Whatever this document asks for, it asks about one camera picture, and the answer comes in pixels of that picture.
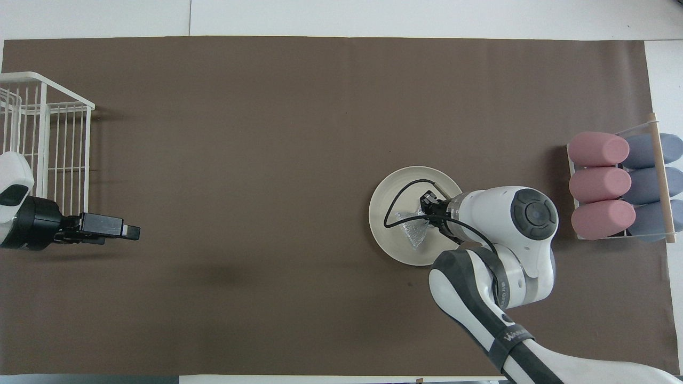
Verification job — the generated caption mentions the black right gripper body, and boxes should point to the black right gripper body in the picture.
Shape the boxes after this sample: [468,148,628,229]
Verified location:
[439,193,466,238]

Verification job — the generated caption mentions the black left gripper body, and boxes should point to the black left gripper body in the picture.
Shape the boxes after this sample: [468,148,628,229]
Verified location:
[0,196,82,252]

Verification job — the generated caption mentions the clear crinkled plastic bag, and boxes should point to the clear crinkled plastic bag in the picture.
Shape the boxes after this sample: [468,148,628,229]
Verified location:
[394,209,434,251]

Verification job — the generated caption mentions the cream round plate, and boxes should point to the cream round plate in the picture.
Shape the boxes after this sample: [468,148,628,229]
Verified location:
[368,166,464,266]

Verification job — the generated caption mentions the pink plastic cup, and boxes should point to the pink plastic cup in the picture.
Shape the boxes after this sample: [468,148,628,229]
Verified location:
[571,199,637,241]
[567,132,630,167]
[569,167,632,204]

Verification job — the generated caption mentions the brown table mat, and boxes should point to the brown table mat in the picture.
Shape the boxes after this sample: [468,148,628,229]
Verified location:
[0,36,681,377]

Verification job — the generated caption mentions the white wire dish rack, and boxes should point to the white wire dish rack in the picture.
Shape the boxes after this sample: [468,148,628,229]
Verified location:
[0,71,96,217]

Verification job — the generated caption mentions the wire cup rack wooden bar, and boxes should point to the wire cup rack wooden bar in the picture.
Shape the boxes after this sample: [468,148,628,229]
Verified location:
[567,112,677,245]

